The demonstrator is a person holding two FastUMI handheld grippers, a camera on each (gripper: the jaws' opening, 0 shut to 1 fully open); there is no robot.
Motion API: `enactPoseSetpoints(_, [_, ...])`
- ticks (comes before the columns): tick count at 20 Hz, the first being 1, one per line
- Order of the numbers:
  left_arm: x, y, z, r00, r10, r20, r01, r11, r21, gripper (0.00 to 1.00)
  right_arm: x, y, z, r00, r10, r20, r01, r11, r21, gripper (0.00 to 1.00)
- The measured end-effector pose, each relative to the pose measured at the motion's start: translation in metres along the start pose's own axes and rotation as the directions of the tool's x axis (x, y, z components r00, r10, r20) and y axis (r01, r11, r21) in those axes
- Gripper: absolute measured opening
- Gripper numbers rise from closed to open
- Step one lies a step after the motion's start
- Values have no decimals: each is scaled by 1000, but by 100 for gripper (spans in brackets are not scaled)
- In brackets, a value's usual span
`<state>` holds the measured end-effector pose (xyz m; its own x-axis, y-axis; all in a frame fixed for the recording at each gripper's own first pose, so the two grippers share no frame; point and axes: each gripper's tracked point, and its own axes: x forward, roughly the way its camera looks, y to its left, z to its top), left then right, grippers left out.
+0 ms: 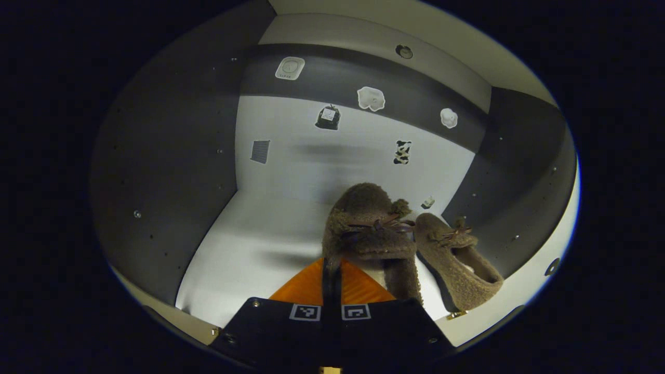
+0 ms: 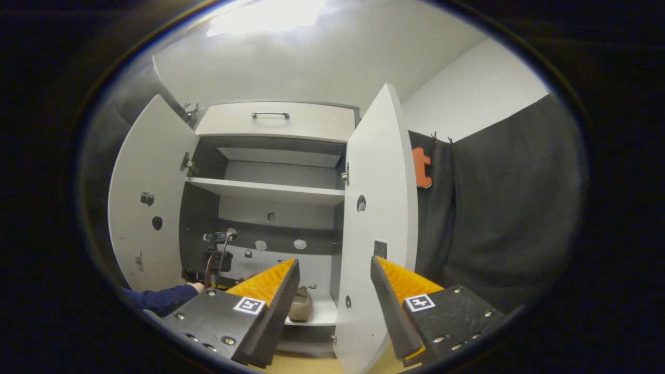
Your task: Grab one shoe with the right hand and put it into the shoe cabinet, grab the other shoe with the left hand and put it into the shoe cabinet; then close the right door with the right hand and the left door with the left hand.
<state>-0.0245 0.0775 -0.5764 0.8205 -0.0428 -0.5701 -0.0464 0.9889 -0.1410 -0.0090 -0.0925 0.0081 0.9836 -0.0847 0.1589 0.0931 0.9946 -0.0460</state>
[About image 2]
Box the black backdrop cloth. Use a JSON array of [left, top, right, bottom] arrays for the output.
[[78, 57, 588, 315]]

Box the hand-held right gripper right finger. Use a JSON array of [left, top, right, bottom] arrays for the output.
[[370, 256, 507, 367]]

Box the brown shoe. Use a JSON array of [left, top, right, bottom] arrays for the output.
[[288, 287, 313, 322]]

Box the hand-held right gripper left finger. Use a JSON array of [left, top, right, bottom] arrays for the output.
[[156, 258, 301, 369]]

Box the white shoe cabinet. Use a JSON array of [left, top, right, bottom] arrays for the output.
[[179, 100, 362, 359]]

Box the beige cabinet drawer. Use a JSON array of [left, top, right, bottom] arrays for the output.
[[195, 102, 359, 143]]

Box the white cabinet shelf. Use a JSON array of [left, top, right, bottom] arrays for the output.
[[186, 177, 346, 206]]

